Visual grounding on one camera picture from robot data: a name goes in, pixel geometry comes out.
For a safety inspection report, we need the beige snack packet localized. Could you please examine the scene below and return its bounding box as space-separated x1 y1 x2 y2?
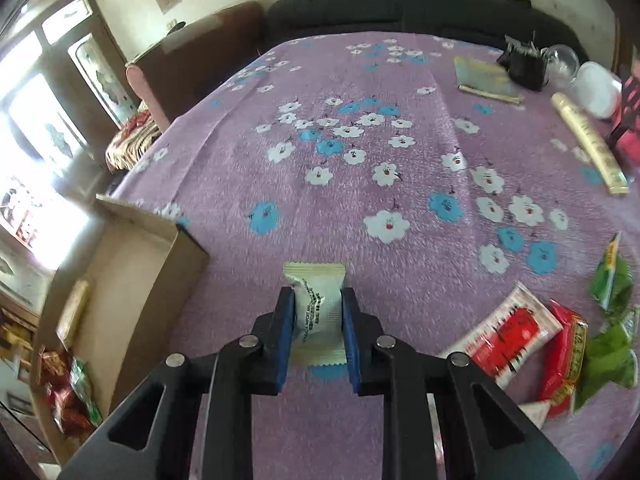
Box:
56 280 91 350

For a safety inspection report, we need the large green snack packet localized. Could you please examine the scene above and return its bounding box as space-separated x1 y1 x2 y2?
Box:
574 305 640 412

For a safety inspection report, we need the long yellow packet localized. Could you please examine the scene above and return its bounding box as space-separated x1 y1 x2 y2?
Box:
550 92 629 196

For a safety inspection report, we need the black holder with tools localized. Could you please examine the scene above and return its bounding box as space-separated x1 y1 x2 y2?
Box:
496 34 552 92

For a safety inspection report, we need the wooden glass door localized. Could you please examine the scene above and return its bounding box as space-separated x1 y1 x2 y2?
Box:
0 0 141 196

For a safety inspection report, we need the red yellow snack packet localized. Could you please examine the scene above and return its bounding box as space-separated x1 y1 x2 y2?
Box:
536 300 589 420

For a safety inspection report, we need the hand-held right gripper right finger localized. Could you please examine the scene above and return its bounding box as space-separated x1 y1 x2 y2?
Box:
340 287 581 480

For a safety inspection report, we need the green striped snack packet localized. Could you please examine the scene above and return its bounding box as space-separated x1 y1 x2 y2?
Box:
69 357 104 425

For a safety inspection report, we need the small white snack packet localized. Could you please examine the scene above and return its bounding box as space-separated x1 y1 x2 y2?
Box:
518 399 552 430

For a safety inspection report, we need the red patterned quilt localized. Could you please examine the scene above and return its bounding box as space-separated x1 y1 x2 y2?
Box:
104 102 164 174

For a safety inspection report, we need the cardboard box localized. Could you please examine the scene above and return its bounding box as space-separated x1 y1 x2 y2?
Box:
30 195 210 467

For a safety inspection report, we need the red snack packet pile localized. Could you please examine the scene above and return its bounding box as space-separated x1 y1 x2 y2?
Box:
38 347 97 437

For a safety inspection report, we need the clear glass bowl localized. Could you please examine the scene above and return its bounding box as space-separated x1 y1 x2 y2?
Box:
542 44 581 92

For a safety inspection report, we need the white plastic bowl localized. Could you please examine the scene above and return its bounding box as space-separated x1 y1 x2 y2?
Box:
571 61 622 121

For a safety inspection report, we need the pink black box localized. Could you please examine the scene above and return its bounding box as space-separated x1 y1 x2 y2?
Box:
604 45 640 173

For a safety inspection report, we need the purple floral blanket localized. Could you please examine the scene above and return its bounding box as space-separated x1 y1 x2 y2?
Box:
106 31 640 480

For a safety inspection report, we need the brown wooden headboard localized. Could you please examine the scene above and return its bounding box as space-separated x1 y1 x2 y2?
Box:
125 0 267 133

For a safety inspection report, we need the green booklet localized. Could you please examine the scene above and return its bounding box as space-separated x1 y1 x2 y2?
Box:
453 56 526 106

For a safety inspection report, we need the white green snack packet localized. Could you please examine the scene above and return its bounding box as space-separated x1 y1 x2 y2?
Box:
282 261 347 366

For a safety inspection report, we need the small green snack packet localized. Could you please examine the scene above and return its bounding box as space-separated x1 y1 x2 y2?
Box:
589 231 634 312

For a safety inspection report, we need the dark sofa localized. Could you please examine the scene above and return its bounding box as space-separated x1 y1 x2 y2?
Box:
264 0 592 63

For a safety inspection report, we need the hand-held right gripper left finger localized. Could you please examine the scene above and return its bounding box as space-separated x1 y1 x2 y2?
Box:
59 286 297 480

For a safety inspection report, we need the red white snack packet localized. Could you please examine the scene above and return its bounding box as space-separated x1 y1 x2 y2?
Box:
439 282 552 392

